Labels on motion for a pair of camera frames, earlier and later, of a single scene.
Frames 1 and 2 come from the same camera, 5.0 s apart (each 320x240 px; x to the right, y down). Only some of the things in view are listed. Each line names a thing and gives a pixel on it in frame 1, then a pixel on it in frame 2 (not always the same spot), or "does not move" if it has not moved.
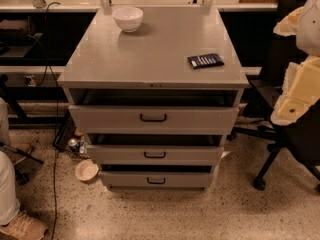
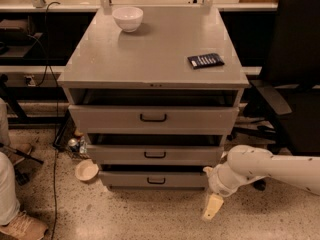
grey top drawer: x=107 y=119 does not move
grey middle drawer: x=155 y=154 does not move
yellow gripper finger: x=288 y=24 → x=214 y=204
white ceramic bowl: x=128 y=18 does not move
